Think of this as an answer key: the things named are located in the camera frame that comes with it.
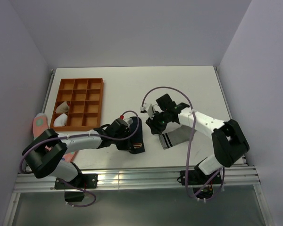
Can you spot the grey striped sock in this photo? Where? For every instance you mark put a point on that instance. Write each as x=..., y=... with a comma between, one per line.
x=175, y=137

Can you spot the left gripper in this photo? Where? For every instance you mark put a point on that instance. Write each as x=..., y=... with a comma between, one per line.
x=123, y=147

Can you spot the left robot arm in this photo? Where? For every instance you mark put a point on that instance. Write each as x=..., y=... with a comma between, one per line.
x=44, y=155

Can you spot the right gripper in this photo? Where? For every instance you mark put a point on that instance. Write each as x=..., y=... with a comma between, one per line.
x=156, y=129

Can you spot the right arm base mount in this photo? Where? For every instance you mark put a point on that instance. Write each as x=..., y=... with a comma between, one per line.
x=210, y=184

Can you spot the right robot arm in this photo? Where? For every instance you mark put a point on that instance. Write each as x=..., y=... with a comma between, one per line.
x=175, y=123

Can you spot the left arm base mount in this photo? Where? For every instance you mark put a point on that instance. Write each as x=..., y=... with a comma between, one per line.
x=76, y=190

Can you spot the white rolled sock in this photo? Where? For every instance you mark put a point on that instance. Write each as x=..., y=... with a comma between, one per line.
x=60, y=121

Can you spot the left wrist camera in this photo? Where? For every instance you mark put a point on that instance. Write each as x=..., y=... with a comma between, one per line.
x=125, y=120

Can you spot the aluminium frame rail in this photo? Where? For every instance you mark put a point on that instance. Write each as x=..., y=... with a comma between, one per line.
x=131, y=179

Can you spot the dark blue patterned sock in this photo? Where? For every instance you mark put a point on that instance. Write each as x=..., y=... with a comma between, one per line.
x=136, y=142

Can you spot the pink green sock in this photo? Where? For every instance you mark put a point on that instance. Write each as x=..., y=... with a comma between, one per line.
x=40, y=124

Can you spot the orange compartment tray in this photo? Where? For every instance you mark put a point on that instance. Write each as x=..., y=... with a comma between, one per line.
x=85, y=96

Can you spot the beige rolled sock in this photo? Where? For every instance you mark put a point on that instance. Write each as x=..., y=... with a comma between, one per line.
x=63, y=108

